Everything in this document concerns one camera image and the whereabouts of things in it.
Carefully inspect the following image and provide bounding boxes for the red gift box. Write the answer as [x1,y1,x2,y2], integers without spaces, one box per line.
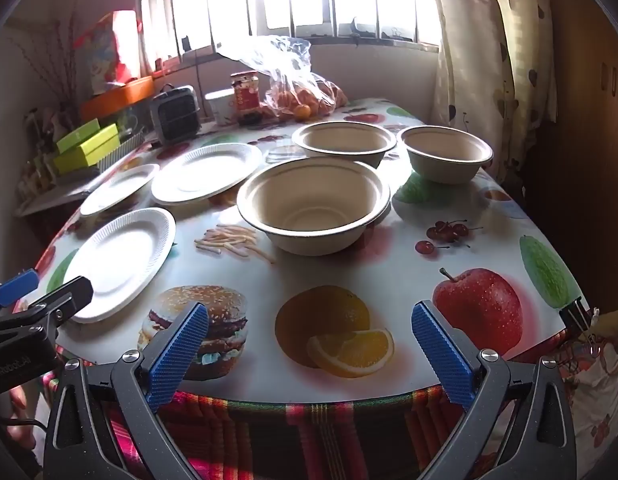
[76,10,142,96]

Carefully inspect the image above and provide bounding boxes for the white paper plate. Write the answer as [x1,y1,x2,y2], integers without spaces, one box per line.
[62,207,177,324]
[79,163,161,217]
[150,142,263,206]

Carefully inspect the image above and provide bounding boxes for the wooden wardrobe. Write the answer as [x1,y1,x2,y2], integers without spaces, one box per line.
[539,0,618,311]

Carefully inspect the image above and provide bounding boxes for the plaid cloth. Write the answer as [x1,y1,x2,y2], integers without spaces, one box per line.
[39,330,580,480]

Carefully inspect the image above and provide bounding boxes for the plastic bag of oranges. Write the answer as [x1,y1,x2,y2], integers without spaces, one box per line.
[216,35,350,122]

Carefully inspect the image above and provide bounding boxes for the beige paper bowl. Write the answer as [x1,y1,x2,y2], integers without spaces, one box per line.
[236,157,392,257]
[291,121,399,170]
[396,125,494,185]

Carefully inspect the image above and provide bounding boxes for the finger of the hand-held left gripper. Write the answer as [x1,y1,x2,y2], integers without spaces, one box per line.
[25,276,95,333]
[0,269,40,308]

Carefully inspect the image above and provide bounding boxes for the barred window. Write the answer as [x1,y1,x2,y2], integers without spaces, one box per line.
[139,0,445,61]

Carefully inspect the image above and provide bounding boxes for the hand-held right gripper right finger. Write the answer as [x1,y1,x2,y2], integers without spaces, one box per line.
[411,300,577,480]

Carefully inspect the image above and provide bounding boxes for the patterned cream curtain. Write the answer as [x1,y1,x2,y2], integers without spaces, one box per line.
[429,0,560,181]

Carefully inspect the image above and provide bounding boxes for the orange box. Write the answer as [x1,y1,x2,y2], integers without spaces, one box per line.
[80,76,156,121]

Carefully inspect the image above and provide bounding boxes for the white plastic tub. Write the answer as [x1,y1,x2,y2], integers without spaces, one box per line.
[205,88,237,126]

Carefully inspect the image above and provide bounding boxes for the grey ribbed tray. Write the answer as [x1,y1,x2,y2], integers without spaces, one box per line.
[96,127,146,171]

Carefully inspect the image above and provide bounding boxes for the black binder clip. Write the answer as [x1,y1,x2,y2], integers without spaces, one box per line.
[559,297,597,341]

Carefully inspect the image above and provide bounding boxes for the dried branches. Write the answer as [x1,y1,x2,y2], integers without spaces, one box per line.
[9,0,82,111]

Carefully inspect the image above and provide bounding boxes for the small grey fan heater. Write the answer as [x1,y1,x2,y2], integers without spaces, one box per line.
[150,85,202,145]

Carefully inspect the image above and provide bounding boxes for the fruit print tablecloth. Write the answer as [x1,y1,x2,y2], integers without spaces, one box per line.
[12,97,590,408]

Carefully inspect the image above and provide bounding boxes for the black cable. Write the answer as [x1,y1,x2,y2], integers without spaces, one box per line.
[0,407,47,433]

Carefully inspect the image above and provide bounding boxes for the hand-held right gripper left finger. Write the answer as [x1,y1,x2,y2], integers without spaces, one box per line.
[43,301,210,480]

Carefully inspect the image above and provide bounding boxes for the floral cloth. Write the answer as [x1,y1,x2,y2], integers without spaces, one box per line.
[569,310,618,466]

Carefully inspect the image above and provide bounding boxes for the red label glass jar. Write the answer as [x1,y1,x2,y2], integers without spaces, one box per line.
[230,71,262,126]

